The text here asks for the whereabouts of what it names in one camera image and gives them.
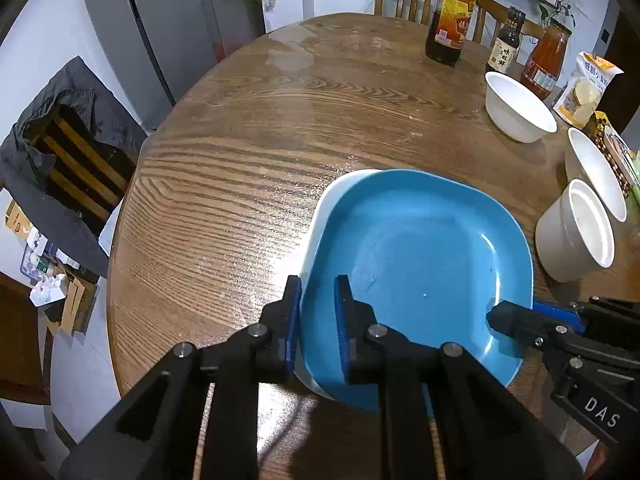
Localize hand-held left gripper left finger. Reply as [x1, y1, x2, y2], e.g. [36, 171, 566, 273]
[57, 275, 304, 480]

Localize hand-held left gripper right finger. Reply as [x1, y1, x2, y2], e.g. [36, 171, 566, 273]
[333, 275, 586, 480]

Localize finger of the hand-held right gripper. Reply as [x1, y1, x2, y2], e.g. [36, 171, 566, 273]
[532, 296, 640, 336]
[486, 301, 640, 368]

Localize white bowl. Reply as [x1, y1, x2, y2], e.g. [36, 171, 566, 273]
[565, 127, 628, 223]
[535, 178, 616, 283]
[484, 71, 558, 144]

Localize white plate with blue pattern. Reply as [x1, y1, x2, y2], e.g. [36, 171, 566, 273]
[292, 169, 386, 403]

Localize wooden bead trivet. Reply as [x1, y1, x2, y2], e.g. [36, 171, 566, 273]
[592, 112, 636, 197]

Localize white food tray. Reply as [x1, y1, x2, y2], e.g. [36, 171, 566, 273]
[605, 127, 640, 187]

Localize white flour packet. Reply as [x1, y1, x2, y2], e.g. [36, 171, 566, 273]
[552, 51, 625, 130]

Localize pile of cardboard and papers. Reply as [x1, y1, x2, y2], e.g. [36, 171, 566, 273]
[4, 199, 102, 337]

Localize red sauce bottle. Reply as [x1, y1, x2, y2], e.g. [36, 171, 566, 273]
[520, 19, 572, 101]

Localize dark wooden cabinet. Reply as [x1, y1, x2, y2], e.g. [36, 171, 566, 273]
[0, 272, 54, 407]

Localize wooden chair with slats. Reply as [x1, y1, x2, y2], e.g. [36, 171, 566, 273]
[24, 105, 138, 237]

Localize small soy sauce bottle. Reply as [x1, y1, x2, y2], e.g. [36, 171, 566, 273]
[485, 6, 527, 75]

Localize large dark vinegar bottle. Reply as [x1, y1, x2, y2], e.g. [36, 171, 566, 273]
[425, 0, 479, 66]

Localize grey jacket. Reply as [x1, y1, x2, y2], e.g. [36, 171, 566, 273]
[0, 56, 149, 279]

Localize grey refrigerator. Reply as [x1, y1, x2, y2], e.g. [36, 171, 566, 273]
[75, 0, 267, 132]

